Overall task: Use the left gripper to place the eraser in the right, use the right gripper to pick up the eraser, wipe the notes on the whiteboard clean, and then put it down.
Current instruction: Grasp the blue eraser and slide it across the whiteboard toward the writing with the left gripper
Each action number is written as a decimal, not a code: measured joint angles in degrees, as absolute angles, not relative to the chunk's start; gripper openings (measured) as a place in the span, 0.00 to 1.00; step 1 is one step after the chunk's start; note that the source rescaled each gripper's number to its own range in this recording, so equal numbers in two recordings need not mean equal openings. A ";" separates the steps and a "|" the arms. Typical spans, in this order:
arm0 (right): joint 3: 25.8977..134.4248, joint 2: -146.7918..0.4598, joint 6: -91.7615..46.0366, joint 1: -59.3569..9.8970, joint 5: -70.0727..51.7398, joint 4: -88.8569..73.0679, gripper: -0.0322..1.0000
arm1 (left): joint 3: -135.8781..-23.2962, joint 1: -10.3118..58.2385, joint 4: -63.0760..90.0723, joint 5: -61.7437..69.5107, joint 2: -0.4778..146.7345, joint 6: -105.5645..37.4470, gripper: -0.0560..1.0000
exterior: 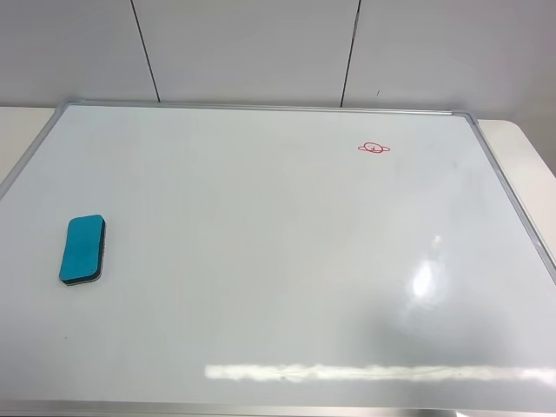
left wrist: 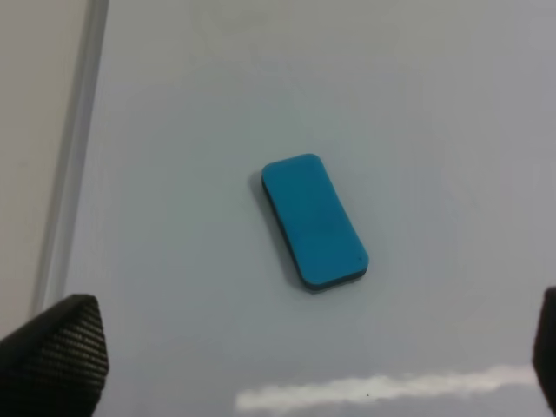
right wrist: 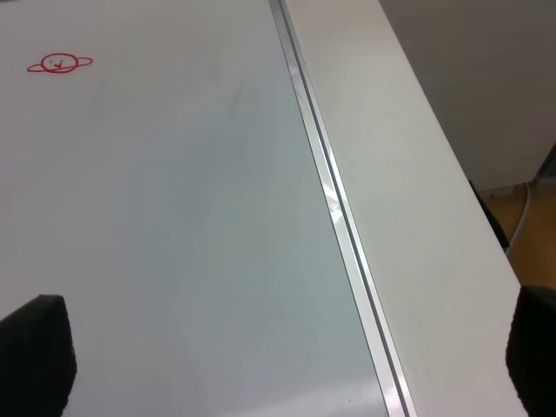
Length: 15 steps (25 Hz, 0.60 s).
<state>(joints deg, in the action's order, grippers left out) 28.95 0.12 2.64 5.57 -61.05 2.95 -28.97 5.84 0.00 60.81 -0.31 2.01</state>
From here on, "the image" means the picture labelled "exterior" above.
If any teal whiteboard eraser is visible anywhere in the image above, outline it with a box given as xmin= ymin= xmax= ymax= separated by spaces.
xmin=59 ymin=215 xmax=106 ymax=286

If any white whiteboard with aluminium frame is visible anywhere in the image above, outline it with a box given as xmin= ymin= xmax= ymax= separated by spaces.
xmin=1 ymin=102 xmax=555 ymax=416

